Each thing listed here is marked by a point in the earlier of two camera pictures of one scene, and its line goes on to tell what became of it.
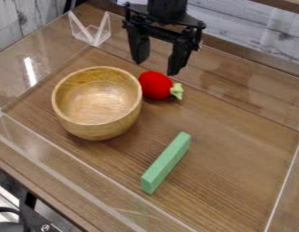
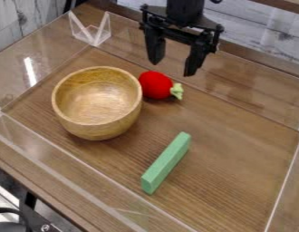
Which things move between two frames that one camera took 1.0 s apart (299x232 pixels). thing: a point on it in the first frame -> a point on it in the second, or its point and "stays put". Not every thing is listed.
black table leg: x=31 y=200 stays put
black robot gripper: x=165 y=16 -> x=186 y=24
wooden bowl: x=98 y=101 stays put
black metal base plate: x=32 y=222 stays put
